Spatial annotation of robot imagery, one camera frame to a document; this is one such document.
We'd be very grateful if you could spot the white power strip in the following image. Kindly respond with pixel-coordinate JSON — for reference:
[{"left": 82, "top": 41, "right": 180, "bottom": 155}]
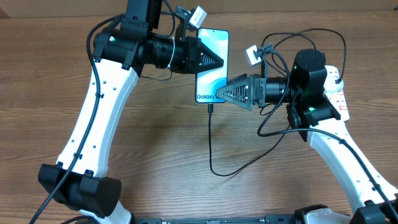
[{"left": 324, "top": 65, "right": 349, "bottom": 121}]

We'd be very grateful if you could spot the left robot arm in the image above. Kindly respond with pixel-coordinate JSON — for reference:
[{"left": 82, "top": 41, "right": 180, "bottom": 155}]
[{"left": 38, "top": 1, "right": 225, "bottom": 223}]

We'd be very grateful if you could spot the blue Samsung Galaxy smartphone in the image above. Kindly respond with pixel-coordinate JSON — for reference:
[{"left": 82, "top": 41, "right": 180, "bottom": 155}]
[{"left": 195, "top": 28, "right": 229, "bottom": 103}]

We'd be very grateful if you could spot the white charger plug adapter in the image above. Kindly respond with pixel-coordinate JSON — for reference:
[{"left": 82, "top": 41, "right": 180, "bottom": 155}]
[{"left": 323, "top": 76, "right": 344, "bottom": 93}]

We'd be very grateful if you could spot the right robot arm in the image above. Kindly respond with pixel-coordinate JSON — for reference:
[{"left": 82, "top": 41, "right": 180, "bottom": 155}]
[{"left": 216, "top": 49, "right": 397, "bottom": 223}]

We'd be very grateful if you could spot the black USB charging cable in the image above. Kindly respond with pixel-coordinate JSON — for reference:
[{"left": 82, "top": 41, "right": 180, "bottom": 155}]
[{"left": 207, "top": 28, "right": 347, "bottom": 177}]

